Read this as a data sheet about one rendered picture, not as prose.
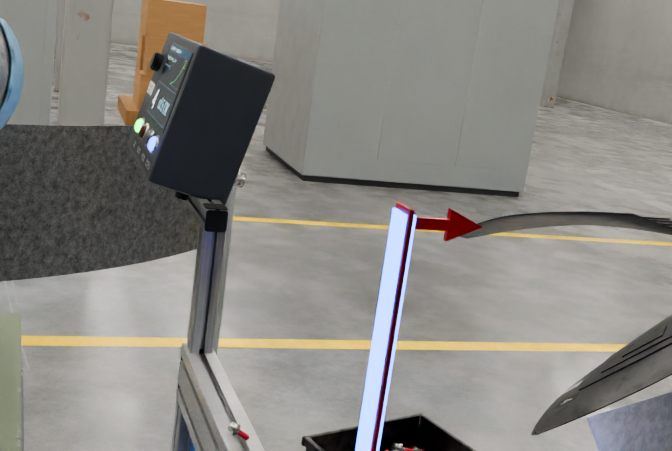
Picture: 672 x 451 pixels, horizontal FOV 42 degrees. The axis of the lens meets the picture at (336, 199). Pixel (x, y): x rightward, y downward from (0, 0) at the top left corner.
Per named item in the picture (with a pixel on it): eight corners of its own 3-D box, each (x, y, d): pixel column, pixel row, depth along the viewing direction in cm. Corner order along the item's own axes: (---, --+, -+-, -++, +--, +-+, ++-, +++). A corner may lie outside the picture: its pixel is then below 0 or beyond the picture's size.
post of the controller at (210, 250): (212, 354, 115) (229, 209, 111) (190, 354, 114) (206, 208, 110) (208, 345, 118) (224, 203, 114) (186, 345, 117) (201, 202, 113)
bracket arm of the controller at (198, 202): (226, 233, 112) (229, 210, 111) (203, 232, 110) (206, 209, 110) (193, 190, 133) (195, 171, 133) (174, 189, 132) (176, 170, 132)
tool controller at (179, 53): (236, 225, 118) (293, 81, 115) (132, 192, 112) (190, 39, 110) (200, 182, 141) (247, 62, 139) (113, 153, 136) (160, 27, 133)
